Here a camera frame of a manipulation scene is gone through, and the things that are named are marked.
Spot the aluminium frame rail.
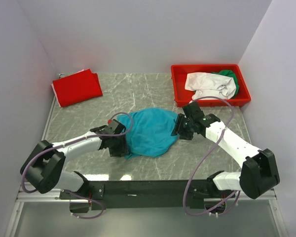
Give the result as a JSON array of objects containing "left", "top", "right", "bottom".
[{"left": 3, "top": 182, "right": 65, "bottom": 237}]

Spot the crumpled white t-shirt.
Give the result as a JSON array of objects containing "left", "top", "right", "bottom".
[{"left": 185, "top": 72, "right": 232, "bottom": 100}]

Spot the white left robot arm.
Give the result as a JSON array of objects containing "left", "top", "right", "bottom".
[{"left": 20, "top": 119, "right": 128, "bottom": 198}]

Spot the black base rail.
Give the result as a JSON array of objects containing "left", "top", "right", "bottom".
[{"left": 59, "top": 179, "right": 237, "bottom": 211}]

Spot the folded red t-shirt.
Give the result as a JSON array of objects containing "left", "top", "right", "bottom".
[{"left": 53, "top": 69, "right": 103, "bottom": 107}]

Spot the green t-shirt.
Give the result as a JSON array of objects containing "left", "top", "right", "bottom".
[{"left": 213, "top": 70, "right": 240, "bottom": 97}]

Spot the teal t-shirt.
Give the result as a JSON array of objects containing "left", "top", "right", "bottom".
[{"left": 117, "top": 108, "right": 178, "bottom": 159}]

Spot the red plastic bin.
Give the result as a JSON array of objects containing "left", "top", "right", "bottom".
[{"left": 171, "top": 64, "right": 251, "bottom": 107}]

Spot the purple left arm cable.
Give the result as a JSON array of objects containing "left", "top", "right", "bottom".
[{"left": 21, "top": 112, "right": 135, "bottom": 193}]

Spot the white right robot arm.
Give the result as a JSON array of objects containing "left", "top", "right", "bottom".
[{"left": 171, "top": 102, "right": 280, "bottom": 199}]

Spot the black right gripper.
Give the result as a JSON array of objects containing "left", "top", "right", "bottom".
[{"left": 171, "top": 113, "right": 194, "bottom": 141}]

